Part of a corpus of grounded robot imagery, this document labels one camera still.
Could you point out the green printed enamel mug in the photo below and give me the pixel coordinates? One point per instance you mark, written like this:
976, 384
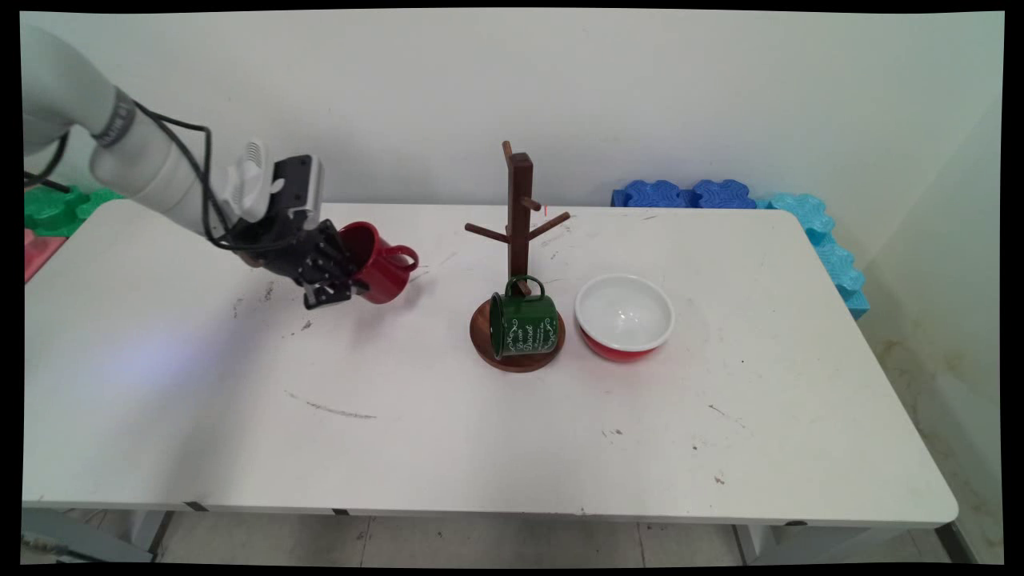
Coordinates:
524, 328

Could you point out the dark wooden mug tree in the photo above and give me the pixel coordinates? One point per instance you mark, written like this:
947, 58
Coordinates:
520, 208

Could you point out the red enamel mug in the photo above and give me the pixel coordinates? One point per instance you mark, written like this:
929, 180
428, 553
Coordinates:
384, 276

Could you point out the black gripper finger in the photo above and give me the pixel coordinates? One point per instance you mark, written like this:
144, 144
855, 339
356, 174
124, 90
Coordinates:
336, 252
328, 292

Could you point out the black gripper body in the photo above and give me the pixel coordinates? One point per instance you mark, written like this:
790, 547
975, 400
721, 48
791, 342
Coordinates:
276, 244

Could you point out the dark blue foam tile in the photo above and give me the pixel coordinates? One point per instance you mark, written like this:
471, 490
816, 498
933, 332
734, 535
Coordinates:
652, 194
724, 194

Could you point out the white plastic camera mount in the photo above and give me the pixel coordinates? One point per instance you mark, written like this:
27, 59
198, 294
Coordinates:
250, 184

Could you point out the pink foam tile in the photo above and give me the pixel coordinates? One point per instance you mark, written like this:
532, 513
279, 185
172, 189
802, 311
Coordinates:
40, 252

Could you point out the red bowl with white inside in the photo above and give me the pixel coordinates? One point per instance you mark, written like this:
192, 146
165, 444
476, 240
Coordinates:
624, 312

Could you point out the green foam tile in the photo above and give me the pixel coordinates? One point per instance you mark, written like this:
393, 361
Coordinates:
56, 210

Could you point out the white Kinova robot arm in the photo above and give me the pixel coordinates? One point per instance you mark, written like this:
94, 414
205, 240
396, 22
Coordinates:
152, 172

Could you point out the cyan foam tile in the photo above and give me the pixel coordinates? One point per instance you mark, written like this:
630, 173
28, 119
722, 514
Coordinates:
832, 248

